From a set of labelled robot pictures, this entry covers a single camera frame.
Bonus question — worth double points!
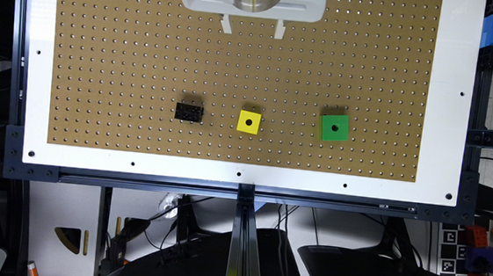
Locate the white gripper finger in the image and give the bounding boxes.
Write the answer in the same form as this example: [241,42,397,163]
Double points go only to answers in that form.
[274,19,286,40]
[221,15,233,34]

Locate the green cube block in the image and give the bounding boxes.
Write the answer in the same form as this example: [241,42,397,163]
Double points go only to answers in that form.
[320,114,349,142]

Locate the black rectangular block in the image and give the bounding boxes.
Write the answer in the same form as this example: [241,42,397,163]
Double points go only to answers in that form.
[174,103,204,123]

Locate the yellow cube block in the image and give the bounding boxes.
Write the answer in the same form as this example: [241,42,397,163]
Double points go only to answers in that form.
[236,110,261,135]

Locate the red block on shelf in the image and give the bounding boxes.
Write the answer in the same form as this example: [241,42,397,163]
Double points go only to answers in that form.
[465,225,489,248]

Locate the purple block on shelf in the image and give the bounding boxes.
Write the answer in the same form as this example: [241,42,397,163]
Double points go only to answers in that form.
[465,246,493,274]

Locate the black office chair left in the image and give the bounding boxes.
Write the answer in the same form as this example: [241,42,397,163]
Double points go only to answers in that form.
[109,229,300,276]

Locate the brown pegboard with white frame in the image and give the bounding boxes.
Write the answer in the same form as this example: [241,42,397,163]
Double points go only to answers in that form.
[23,0,485,206]

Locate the black aluminium table frame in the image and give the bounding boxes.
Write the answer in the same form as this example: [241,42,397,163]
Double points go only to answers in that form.
[4,0,493,276]

